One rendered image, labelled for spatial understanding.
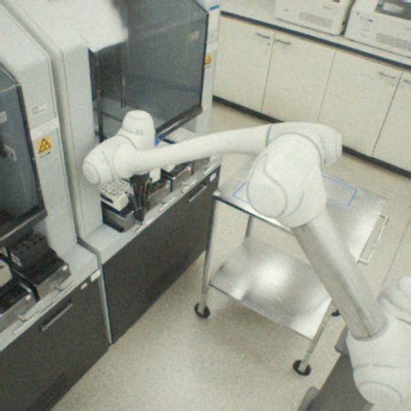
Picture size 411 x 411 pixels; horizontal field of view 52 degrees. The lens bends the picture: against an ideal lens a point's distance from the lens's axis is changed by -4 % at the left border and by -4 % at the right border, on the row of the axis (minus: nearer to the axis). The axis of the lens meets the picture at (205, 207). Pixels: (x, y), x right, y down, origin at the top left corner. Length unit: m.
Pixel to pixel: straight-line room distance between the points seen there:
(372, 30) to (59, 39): 2.51
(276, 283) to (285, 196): 1.25
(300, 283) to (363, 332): 1.02
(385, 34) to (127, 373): 2.72
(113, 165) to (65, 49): 0.34
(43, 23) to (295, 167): 0.79
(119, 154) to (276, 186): 0.52
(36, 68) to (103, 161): 0.30
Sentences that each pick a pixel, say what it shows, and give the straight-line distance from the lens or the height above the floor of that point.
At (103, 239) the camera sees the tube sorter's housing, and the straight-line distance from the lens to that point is 1.62.
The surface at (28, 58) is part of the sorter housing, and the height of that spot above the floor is 1.44.
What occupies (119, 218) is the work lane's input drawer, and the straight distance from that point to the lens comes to 1.60.
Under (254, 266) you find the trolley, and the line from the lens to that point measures 2.18.
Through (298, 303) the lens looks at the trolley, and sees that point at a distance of 2.09.
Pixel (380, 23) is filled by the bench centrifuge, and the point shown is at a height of 1.08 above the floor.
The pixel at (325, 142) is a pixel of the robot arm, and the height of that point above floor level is 1.35.
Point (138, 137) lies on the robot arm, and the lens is 1.35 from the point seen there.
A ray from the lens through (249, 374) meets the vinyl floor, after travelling 2.15.
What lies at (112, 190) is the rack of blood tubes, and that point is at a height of 0.86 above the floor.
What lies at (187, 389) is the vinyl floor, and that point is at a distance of 2.09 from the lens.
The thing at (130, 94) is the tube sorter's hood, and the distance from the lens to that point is 1.49.
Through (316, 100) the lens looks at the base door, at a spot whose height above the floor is 0.38.
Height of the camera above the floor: 1.88
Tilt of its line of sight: 41 degrees down
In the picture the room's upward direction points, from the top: 6 degrees clockwise
